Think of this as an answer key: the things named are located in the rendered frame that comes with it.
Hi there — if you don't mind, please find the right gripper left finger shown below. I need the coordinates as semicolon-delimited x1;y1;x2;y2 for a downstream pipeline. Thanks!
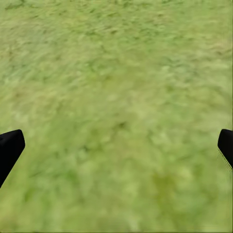
0;129;25;187

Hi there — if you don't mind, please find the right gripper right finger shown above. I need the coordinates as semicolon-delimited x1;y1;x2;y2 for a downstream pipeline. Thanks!
217;129;233;167

